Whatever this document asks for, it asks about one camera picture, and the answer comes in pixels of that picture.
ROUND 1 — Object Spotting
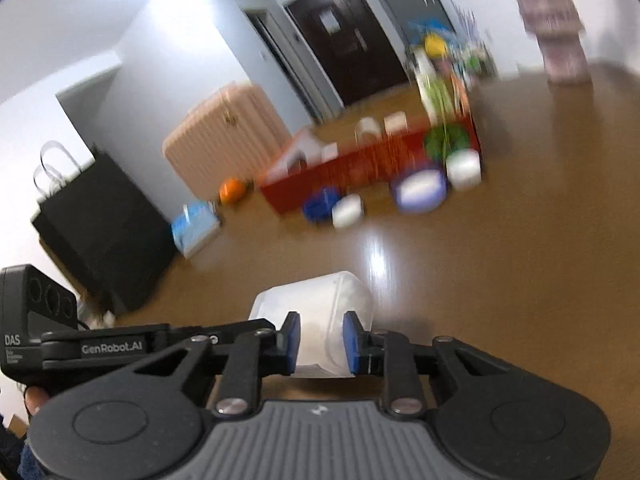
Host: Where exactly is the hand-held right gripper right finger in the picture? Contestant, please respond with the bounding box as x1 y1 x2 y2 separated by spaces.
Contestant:
342 311 503 418

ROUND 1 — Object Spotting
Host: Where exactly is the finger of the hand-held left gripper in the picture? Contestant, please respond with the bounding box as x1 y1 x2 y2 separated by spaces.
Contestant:
168 320 281 347

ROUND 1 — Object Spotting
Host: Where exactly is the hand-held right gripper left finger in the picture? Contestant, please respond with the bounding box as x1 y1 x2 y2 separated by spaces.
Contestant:
132 312 302 418

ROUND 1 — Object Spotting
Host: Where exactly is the white plastic case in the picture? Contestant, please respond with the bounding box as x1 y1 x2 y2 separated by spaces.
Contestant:
248 271 375 378

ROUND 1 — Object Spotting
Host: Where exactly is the red cardboard box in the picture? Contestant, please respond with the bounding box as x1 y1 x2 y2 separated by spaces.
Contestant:
255 115 483 217

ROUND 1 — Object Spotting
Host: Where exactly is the white tape roll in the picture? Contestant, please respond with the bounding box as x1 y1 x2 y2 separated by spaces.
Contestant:
355 117 383 145

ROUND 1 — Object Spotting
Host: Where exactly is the green spray bottle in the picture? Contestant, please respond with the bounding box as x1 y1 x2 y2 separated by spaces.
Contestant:
427 75 456 126

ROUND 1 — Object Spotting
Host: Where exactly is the person's left hand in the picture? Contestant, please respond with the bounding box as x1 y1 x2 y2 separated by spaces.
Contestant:
22 388 51 417

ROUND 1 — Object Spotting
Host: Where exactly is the blue tissue pack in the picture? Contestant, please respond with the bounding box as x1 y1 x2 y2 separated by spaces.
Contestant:
171 200 222 259

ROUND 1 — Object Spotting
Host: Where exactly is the black paper bag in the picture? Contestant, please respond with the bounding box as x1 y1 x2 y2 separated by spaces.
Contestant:
31 141 178 313

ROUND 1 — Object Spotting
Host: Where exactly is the white bottle cap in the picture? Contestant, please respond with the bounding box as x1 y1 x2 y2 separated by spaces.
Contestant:
331 194 365 228

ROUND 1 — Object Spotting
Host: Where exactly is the orange fruit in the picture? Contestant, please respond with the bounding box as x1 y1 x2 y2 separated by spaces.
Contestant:
219 177 248 205

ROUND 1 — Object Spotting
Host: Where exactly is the person's dark blue clothing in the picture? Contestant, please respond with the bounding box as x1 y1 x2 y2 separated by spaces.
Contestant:
0 410 47 480

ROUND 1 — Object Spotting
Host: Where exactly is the blue and white bowl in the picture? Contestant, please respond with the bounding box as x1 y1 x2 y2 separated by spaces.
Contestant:
390 167 447 213

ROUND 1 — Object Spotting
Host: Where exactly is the pink ribbed suitcase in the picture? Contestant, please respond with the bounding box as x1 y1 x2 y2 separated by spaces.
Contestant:
162 84 292 200

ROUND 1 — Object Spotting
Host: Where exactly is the white round container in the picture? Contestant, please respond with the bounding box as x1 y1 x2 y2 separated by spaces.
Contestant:
446 150 483 191

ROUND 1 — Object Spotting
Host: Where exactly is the dark brown door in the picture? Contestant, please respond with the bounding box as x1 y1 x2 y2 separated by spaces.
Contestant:
285 0 411 107

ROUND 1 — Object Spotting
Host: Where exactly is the blue bag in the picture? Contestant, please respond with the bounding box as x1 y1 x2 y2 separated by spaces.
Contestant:
407 19 453 38

